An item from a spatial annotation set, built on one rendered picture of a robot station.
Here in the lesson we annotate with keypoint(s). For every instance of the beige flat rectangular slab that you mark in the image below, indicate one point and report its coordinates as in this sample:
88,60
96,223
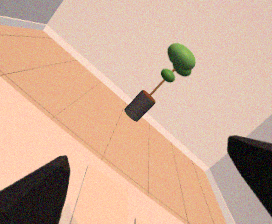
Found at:
100,200

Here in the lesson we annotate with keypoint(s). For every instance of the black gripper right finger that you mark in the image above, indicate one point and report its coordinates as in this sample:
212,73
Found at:
253,160

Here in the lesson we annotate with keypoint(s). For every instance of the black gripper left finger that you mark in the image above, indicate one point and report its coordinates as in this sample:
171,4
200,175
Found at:
39,197

